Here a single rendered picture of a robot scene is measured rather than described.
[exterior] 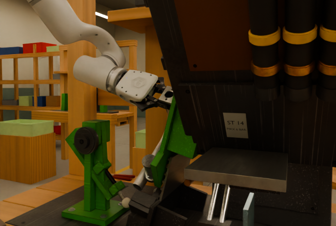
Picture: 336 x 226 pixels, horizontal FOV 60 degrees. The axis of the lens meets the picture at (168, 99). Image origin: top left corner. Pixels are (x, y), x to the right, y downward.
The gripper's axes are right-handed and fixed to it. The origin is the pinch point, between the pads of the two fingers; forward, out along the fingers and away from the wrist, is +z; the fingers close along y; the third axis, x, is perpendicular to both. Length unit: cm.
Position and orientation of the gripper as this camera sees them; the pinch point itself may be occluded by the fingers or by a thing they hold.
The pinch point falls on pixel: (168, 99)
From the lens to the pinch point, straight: 83.0
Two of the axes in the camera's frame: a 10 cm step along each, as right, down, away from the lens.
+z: 8.9, 3.2, -3.3
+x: 0.6, 6.2, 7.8
